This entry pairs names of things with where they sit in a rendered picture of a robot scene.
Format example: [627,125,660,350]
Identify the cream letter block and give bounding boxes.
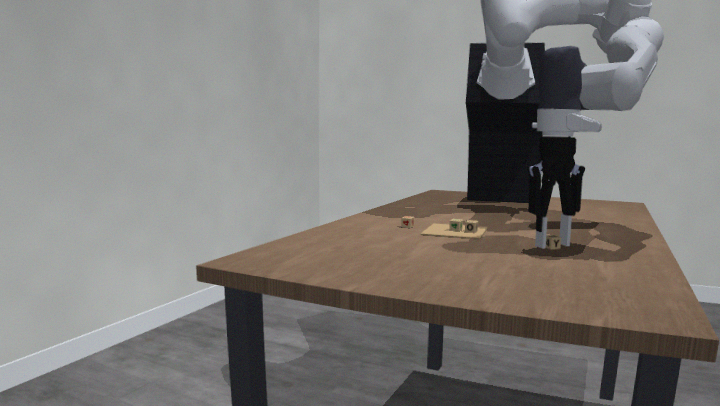
[465,220,478,233]
[546,235,561,250]
[450,219,463,231]
[401,216,414,228]

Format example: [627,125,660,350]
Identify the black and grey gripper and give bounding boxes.
[527,136,585,249]

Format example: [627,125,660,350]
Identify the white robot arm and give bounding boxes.
[477,0,664,136]

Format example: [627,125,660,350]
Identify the tan flat mat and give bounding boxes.
[420,223,488,239]

